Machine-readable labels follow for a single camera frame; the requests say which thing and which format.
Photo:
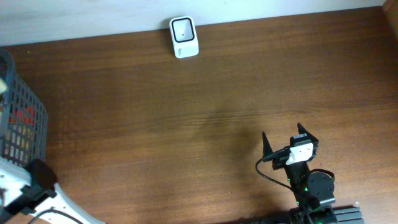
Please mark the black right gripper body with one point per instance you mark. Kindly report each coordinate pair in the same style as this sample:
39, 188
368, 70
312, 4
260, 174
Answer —
280, 162

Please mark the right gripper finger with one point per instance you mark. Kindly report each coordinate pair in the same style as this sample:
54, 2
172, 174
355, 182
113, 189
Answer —
267, 151
306, 135

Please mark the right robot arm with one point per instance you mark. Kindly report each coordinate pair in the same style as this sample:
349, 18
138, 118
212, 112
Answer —
313, 189

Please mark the white barcode scanner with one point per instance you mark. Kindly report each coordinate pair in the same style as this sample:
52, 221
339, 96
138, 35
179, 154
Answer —
184, 37

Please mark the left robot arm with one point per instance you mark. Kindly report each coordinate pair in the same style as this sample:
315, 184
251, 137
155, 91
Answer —
34, 190

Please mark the grey plastic mesh basket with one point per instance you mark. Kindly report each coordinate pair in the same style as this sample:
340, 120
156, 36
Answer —
24, 119

